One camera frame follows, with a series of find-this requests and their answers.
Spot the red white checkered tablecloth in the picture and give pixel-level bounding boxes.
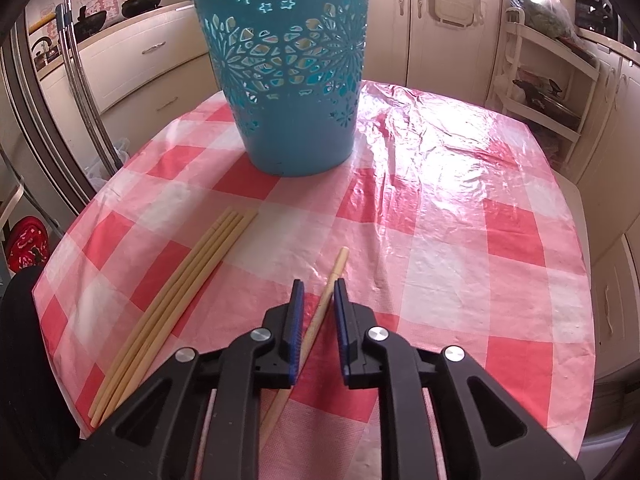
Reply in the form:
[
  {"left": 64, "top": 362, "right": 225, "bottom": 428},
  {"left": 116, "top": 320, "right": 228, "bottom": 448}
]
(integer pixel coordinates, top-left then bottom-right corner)
[{"left": 34, "top": 79, "right": 596, "bottom": 480}]

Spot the person's left leg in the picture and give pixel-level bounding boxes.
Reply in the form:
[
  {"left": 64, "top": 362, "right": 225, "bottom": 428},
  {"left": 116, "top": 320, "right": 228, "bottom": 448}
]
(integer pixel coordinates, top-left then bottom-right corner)
[{"left": 0, "top": 265, "right": 96, "bottom": 480}]

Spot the red round patterned toy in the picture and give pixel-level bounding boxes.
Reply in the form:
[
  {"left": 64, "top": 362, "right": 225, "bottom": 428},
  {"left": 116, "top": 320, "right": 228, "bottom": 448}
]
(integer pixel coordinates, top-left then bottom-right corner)
[{"left": 5, "top": 216, "right": 48, "bottom": 273}]

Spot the dark cooking pot with lid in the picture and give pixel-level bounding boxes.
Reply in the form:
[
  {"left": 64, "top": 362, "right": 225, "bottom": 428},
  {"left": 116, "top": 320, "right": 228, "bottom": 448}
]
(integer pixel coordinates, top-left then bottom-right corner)
[{"left": 512, "top": 77, "right": 583, "bottom": 131}]

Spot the single bamboo chopstick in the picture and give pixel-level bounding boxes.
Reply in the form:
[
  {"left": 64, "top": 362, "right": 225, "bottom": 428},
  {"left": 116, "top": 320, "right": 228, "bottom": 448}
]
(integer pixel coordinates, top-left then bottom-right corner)
[{"left": 257, "top": 246, "right": 350, "bottom": 453}]

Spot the white hanging bag holder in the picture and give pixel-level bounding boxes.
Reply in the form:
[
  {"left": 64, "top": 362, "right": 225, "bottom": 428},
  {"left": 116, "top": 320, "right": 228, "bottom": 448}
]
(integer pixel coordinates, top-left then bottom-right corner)
[{"left": 412, "top": 0, "right": 483, "bottom": 28}]

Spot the black wok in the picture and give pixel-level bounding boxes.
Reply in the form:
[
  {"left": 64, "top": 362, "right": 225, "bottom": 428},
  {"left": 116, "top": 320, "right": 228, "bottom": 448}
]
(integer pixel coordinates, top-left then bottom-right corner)
[{"left": 75, "top": 7, "right": 108, "bottom": 38}]

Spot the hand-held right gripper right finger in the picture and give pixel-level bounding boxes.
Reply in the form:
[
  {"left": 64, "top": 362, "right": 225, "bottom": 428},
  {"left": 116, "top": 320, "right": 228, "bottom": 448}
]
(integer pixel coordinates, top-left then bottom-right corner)
[{"left": 334, "top": 277, "right": 586, "bottom": 480}]

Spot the plastic bag of greens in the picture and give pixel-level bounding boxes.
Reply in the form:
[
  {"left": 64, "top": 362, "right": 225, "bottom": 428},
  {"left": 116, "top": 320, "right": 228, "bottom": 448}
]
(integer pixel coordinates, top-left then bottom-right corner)
[{"left": 510, "top": 0, "right": 581, "bottom": 41}]

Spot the bundle of bamboo chopsticks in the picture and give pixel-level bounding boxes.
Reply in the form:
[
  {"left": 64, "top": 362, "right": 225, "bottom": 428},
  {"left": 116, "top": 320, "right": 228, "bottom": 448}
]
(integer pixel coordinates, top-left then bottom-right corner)
[{"left": 88, "top": 206, "right": 259, "bottom": 429}]

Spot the blue perforated plastic basket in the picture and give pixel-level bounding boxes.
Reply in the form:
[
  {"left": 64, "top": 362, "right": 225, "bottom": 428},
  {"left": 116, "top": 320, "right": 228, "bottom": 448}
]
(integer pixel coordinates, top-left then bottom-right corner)
[{"left": 190, "top": 0, "right": 375, "bottom": 177}]

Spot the grey sliding door frame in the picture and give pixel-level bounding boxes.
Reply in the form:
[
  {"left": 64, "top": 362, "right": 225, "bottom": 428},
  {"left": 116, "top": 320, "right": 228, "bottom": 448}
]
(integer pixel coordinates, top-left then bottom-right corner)
[{"left": 0, "top": 20, "right": 101, "bottom": 241}]

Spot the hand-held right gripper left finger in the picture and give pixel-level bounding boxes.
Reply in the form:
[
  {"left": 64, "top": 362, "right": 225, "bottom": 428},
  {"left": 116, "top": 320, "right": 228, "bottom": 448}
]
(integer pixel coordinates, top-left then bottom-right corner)
[{"left": 57, "top": 279, "right": 306, "bottom": 480}]

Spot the white rolling cart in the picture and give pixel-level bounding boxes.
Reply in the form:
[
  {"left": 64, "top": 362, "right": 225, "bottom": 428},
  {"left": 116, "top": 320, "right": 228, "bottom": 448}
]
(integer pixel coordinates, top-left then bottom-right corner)
[{"left": 487, "top": 7, "right": 601, "bottom": 143}]

